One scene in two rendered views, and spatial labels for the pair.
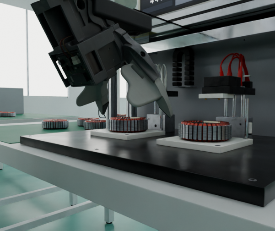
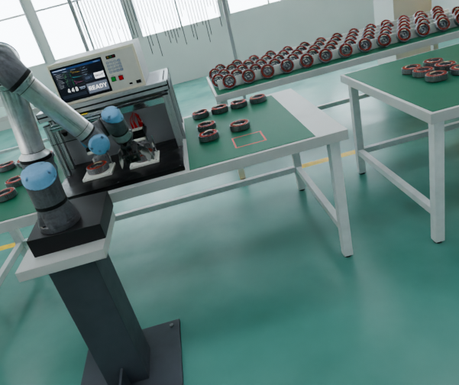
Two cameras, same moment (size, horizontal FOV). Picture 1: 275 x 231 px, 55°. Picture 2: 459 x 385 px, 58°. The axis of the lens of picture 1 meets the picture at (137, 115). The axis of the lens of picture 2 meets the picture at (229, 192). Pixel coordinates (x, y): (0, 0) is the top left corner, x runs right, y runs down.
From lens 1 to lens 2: 1.64 m
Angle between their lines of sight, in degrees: 49
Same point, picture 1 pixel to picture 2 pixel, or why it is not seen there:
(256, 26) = (143, 105)
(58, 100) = not seen: outside the picture
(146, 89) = (148, 154)
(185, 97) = not seen: hidden behind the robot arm
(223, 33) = (128, 108)
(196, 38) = not seen: hidden behind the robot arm
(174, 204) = (167, 179)
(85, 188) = (130, 194)
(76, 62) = (136, 156)
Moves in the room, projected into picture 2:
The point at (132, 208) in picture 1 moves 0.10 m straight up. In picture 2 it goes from (154, 188) to (147, 169)
